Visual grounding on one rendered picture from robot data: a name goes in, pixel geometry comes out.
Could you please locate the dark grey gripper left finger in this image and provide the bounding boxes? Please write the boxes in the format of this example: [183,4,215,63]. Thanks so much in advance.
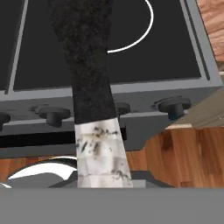
[48,171,79,189]

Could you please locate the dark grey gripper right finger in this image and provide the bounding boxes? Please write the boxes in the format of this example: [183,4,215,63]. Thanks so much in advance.
[129,170,176,189]

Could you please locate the dark grey stove knob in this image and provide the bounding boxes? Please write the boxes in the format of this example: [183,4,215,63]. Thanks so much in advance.
[37,106,72,128]
[0,113,11,131]
[157,96,193,121]
[114,101,131,117]

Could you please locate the grey stove with black hob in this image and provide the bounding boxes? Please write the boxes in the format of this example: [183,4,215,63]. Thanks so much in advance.
[0,0,224,159]

